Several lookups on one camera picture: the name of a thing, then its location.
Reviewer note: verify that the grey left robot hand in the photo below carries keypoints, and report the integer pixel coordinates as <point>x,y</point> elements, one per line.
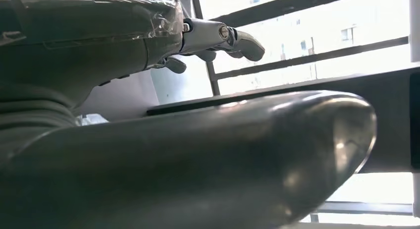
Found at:
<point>197,161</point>

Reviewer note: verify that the dark window frame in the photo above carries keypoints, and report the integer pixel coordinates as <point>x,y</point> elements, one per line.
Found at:
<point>311,58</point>

